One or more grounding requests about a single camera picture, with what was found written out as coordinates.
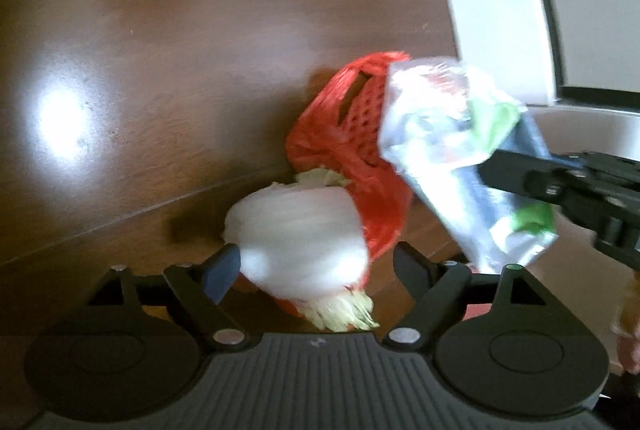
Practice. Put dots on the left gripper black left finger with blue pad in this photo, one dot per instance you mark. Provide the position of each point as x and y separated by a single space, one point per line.
137 342

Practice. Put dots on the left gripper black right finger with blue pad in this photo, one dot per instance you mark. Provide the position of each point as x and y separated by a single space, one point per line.
502 342

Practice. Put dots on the silver green snack wrapper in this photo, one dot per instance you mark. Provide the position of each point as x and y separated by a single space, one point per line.
438 125

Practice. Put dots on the white foam fruit wrap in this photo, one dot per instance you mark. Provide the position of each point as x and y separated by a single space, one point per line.
303 244

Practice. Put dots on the red plastic bag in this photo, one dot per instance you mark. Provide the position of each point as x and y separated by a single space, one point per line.
317 140

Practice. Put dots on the red foam fruit net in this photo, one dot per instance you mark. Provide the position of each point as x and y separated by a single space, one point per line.
362 118

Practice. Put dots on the white wardrobe door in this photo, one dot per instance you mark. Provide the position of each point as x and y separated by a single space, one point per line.
543 52

